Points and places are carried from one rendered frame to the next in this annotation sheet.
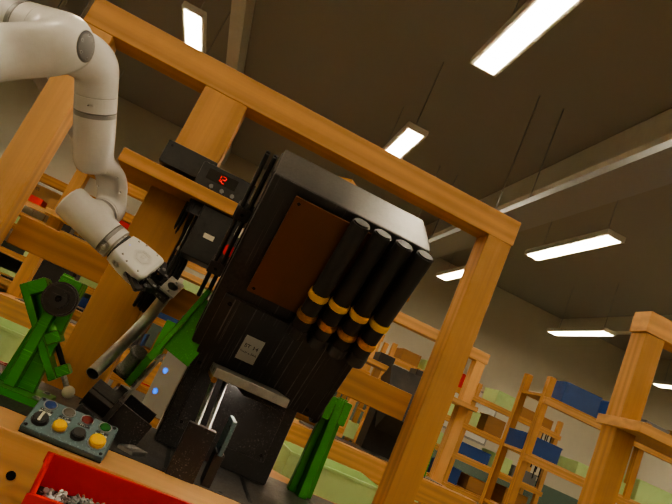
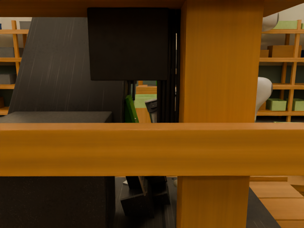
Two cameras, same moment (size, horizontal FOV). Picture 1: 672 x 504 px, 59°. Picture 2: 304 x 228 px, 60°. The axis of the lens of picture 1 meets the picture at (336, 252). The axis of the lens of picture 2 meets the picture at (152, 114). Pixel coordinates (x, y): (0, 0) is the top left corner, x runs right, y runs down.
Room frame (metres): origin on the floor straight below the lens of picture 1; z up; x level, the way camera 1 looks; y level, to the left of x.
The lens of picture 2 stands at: (2.28, 0.46, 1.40)
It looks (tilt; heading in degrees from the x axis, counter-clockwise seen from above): 12 degrees down; 189
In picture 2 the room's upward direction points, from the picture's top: straight up
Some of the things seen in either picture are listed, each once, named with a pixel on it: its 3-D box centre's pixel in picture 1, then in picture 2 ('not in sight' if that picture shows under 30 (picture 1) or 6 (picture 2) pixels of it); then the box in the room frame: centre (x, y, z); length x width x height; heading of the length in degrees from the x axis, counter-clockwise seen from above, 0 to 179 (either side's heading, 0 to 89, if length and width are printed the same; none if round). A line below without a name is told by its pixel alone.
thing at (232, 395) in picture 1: (236, 394); (58, 175); (1.63, 0.08, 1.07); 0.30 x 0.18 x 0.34; 100
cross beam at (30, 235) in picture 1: (221, 323); (68, 149); (1.84, 0.23, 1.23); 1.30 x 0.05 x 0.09; 100
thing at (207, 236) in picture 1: (219, 244); (130, 46); (1.66, 0.31, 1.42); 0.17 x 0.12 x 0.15; 100
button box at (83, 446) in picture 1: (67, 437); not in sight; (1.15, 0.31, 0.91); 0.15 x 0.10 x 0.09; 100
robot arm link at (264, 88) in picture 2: not in sight; (252, 99); (0.84, 0.76, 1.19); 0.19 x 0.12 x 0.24; 74
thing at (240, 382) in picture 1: (242, 382); not in sight; (1.39, 0.07, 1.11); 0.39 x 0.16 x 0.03; 10
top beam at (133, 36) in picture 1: (314, 133); not in sight; (1.77, 0.22, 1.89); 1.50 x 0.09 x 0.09; 100
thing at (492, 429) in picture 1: (443, 447); not in sight; (9.06, -2.68, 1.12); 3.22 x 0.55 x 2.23; 98
